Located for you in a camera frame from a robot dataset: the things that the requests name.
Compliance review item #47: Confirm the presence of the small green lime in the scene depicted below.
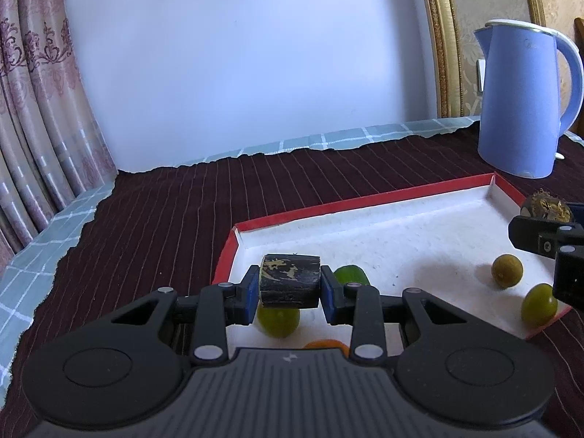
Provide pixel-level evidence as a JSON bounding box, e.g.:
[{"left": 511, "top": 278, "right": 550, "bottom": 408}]
[
  {"left": 491, "top": 254, "right": 523, "bottom": 289},
  {"left": 521, "top": 283, "right": 558, "bottom": 327}
]

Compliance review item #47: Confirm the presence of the dark sugarcane piece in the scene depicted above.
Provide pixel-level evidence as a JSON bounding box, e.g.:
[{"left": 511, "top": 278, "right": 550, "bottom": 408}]
[{"left": 258, "top": 253, "right": 322, "bottom": 309}]

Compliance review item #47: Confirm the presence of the large green citrus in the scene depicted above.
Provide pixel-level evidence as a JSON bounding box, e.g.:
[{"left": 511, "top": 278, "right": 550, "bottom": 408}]
[{"left": 256, "top": 307, "right": 302, "bottom": 339}]

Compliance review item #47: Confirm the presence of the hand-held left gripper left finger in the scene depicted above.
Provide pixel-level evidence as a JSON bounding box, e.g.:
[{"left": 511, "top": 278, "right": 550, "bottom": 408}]
[{"left": 97, "top": 264, "right": 262, "bottom": 366}]

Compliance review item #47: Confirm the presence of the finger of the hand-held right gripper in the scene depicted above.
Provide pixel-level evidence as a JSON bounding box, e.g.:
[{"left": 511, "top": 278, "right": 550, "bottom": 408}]
[{"left": 508, "top": 214, "right": 584, "bottom": 303}]

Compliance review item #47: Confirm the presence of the blue electric kettle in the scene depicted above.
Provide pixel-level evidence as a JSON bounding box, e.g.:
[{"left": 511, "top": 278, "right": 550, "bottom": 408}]
[{"left": 473, "top": 19, "right": 584, "bottom": 180}]

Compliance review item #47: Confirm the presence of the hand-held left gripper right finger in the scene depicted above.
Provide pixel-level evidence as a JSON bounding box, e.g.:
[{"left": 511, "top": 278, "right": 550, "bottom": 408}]
[{"left": 319, "top": 266, "right": 485, "bottom": 367}]

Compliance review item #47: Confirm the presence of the teal checked bed sheet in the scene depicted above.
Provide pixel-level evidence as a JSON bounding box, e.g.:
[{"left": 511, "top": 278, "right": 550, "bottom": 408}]
[{"left": 0, "top": 116, "right": 584, "bottom": 391}]

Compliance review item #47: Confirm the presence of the dark maroon striped blanket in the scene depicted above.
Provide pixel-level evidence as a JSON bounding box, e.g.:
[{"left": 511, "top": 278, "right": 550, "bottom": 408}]
[{"left": 0, "top": 121, "right": 584, "bottom": 438}]

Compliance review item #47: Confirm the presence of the bright green fruit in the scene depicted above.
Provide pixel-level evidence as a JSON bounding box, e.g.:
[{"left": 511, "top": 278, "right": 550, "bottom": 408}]
[{"left": 333, "top": 265, "right": 371, "bottom": 287}]

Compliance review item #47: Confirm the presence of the brown spiky fruit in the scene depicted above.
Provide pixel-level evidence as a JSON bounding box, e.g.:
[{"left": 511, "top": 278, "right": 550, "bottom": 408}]
[{"left": 520, "top": 189, "right": 573, "bottom": 224}]

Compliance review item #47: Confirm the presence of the pink patterned curtain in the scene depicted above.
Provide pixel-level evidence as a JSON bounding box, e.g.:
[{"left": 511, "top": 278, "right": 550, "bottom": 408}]
[{"left": 0, "top": 0, "right": 118, "bottom": 256}]

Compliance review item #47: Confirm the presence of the large orange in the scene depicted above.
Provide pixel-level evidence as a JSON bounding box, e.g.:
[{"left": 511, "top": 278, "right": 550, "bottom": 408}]
[{"left": 303, "top": 338, "right": 350, "bottom": 357}]

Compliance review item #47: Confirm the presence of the red box tray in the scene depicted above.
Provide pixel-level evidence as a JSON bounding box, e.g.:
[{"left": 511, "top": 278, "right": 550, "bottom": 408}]
[{"left": 211, "top": 172, "right": 573, "bottom": 341}]

